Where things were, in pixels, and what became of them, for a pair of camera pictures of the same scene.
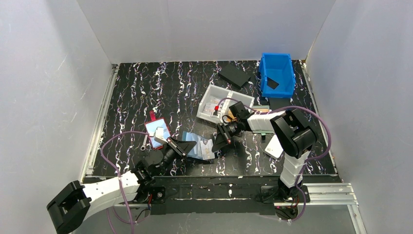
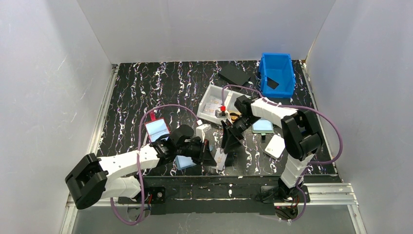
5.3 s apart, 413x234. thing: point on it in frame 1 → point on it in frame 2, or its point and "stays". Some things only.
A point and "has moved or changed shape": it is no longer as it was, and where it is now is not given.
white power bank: (274, 148) stays
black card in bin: (272, 83) stays
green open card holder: (262, 129) stays
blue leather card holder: (196, 152) has moved or changed shape
